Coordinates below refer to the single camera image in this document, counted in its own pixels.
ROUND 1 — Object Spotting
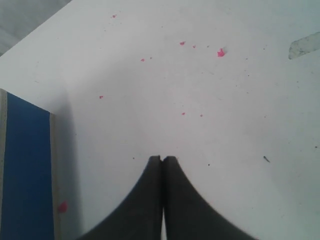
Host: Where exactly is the blue board with wooden edge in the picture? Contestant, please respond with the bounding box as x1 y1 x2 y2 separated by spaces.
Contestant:
0 90 61 240

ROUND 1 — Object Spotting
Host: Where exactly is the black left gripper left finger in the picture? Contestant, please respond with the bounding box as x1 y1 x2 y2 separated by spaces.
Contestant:
79 156 163 240

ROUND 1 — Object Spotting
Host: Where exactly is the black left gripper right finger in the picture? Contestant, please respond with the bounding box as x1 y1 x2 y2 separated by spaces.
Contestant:
162 156 253 240

